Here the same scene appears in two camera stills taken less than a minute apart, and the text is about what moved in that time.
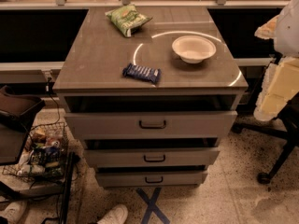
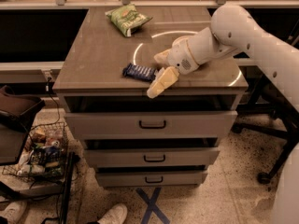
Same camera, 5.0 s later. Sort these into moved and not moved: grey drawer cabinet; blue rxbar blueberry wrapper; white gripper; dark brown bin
Moved: white gripper
Not moved: blue rxbar blueberry wrapper; grey drawer cabinet; dark brown bin
